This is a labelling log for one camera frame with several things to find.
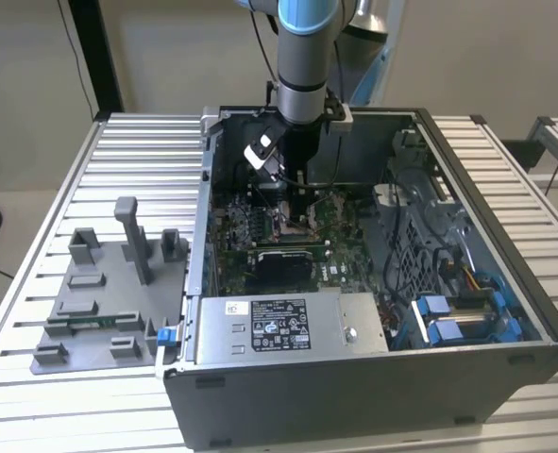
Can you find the green RAM stick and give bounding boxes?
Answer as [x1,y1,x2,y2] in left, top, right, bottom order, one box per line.
[46,314,141,331]

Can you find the white gray wrist camera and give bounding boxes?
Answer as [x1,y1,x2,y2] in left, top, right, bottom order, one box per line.
[243,133,287,183]

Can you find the silver power supply unit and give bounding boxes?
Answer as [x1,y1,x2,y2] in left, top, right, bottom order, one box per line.
[194,291,391,367]

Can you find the green motherboard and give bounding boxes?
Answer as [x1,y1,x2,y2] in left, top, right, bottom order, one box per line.
[210,186,383,298]

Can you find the gray plastic parts rack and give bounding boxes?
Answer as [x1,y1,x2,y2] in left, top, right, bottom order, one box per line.
[29,195,191,377]

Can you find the thin black wall cable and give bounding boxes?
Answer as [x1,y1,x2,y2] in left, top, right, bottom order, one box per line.
[59,0,98,122]

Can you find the black graphics card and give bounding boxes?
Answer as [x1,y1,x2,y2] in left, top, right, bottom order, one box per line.
[247,248,316,290]

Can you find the CPU socket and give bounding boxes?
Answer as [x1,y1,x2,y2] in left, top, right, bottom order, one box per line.
[269,200,320,244]

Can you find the black frame post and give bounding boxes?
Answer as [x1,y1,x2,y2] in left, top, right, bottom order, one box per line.
[65,0,125,119]

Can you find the thin wire locking lever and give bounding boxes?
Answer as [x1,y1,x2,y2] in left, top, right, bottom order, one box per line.
[254,186,275,211]

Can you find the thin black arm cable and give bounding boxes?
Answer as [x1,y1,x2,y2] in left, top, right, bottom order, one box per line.
[248,7,280,89]

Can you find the aluminium side table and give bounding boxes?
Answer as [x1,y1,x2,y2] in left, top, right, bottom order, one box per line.
[523,115,558,190]

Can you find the dark gray PC case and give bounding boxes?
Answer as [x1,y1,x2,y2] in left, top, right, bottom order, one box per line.
[153,106,558,452]

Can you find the gray wrist camera bracket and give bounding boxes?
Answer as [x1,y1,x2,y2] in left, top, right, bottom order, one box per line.
[325,104,354,134]

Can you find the black looped cable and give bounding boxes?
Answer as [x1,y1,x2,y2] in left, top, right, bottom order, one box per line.
[232,159,251,193]

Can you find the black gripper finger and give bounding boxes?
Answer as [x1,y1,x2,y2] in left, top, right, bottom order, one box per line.
[291,181,310,224]

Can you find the yellow red power wires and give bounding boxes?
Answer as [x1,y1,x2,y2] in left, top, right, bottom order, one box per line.
[462,266,482,293]

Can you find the blue disk carrier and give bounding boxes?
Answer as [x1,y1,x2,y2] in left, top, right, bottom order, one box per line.
[411,293,497,322]
[427,310,525,348]

